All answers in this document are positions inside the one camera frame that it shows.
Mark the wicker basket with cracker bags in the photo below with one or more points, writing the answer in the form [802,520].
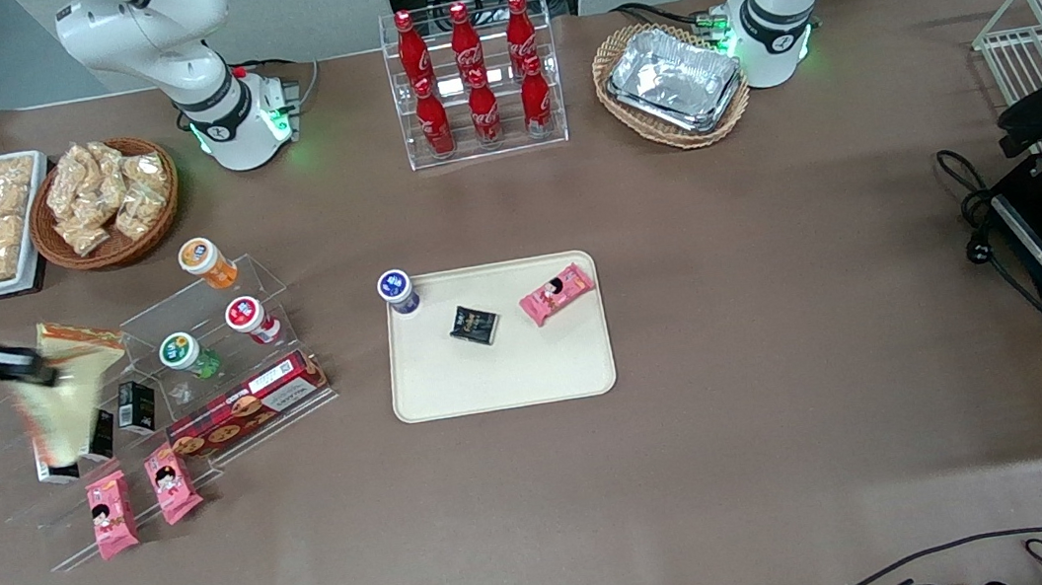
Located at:
[118,250]

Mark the wicker basket with foil containers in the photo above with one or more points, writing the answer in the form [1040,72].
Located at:
[676,139]

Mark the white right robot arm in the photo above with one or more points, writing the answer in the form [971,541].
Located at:
[151,30]

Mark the clear bag of crackers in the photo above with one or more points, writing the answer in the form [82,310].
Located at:
[109,162]
[70,179]
[138,212]
[151,171]
[83,233]

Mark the orange lid yogurt cup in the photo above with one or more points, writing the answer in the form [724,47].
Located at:
[204,262]

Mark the small black snack pack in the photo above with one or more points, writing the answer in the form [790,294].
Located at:
[136,407]
[473,325]
[58,475]
[101,435]

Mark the pink snack pack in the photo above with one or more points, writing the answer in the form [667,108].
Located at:
[172,482]
[111,515]
[558,293]

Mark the red cola bottle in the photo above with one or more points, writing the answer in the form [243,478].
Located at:
[464,36]
[537,100]
[486,110]
[435,122]
[519,26]
[411,47]

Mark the red lid yogurt cup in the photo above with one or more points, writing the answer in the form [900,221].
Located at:
[248,318]

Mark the triangular sandwich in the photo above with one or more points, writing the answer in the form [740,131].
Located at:
[73,407]

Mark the aluminium foil container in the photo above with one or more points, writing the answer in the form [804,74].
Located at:
[673,75]

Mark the blue lid yogurt cup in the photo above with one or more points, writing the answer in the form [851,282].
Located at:
[396,290]

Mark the clear acrylic tiered stand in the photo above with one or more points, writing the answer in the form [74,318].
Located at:
[216,315]

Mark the clear acrylic bottle rack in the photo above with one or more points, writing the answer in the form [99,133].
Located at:
[552,140]

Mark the red cookie box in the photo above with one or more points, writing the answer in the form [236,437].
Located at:
[247,406]

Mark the green lid yogurt cup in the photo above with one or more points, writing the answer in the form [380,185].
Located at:
[184,354]

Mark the beige plastic tray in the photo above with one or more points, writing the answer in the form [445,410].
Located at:
[501,369]

